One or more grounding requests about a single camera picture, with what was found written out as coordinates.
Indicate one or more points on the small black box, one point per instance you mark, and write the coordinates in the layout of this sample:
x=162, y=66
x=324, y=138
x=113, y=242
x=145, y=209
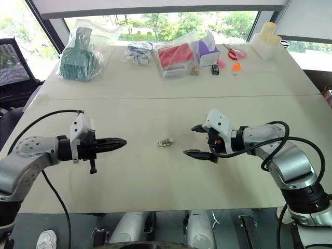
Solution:
x=215, y=70

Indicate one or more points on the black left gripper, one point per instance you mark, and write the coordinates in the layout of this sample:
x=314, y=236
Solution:
x=86, y=149

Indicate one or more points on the small colourful toy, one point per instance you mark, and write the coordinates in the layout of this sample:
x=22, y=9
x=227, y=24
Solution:
x=194, y=71

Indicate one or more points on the purple white tissue box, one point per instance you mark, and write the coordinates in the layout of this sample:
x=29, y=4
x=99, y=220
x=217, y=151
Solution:
x=208, y=55

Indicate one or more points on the cream cylinder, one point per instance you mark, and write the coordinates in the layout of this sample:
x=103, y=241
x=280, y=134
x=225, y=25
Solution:
x=268, y=29
x=274, y=41

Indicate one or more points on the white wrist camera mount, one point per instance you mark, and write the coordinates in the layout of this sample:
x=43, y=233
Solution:
x=220, y=122
x=77, y=127

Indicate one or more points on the pink round object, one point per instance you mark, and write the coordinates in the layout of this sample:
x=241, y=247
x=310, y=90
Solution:
x=222, y=63

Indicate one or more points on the red box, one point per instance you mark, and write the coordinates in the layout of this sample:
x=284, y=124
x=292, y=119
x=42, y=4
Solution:
x=173, y=55

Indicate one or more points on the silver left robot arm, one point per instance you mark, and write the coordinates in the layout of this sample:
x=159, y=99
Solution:
x=28, y=155

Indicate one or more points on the black metal bracket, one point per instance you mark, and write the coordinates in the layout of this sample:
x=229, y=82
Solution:
x=99, y=237
x=249, y=230

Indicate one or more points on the green plastic dustpans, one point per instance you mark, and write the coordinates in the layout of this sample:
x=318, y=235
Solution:
x=75, y=64

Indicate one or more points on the white shoe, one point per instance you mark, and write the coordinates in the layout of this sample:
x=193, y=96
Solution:
x=46, y=240

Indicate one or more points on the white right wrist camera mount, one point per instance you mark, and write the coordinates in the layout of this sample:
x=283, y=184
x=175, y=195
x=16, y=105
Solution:
x=220, y=122

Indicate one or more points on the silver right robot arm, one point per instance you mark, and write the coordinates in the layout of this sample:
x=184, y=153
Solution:
x=290, y=160

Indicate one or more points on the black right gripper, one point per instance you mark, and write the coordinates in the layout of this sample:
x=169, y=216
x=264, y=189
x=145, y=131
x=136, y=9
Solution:
x=211, y=136

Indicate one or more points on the silver robot leg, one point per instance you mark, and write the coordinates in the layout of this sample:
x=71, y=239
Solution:
x=199, y=228
x=129, y=225

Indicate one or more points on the orange plastic object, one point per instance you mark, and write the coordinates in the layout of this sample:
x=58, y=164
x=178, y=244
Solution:
x=236, y=67

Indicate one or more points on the bag of white blue parts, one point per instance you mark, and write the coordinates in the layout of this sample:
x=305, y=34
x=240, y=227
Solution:
x=138, y=54

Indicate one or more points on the clear plastic bag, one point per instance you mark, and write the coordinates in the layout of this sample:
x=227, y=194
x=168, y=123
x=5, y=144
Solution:
x=106, y=39
x=186, y=36

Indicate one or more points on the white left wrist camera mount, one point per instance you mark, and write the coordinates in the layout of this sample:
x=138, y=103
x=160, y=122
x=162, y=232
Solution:
x=77, y=127

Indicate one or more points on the black mesh office chair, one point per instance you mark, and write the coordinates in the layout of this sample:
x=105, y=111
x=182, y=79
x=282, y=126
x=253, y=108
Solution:
x=13, y=67

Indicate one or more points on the white plastic holder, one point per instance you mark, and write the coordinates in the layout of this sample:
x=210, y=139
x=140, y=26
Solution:
x=264, y=49

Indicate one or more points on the red black object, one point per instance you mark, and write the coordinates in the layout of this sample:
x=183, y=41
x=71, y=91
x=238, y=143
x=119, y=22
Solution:
x=328, y=96

